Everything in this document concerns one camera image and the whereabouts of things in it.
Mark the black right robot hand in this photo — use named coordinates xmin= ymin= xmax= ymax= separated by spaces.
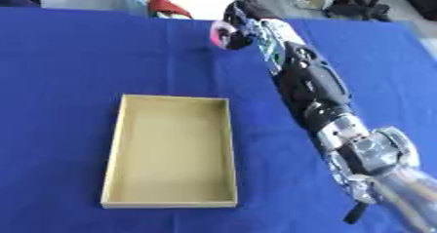
xmin=221 ymin=0 xmax=284 ymax=51

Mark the pink round object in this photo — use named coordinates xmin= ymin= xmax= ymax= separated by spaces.
xmin=208 ymin=20 xmax=236 ymax=49

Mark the tan open box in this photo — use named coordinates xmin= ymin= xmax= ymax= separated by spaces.
xmin=99 ymin=94 xmax=239 ymax=210

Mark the red and white bag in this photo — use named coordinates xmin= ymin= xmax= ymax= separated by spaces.
xmin=144 ymin=0 xmax=236 ymax=20

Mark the black tripod base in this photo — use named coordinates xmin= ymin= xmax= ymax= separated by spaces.
xmin=322 ymin=0 xmax=395 ymax=22

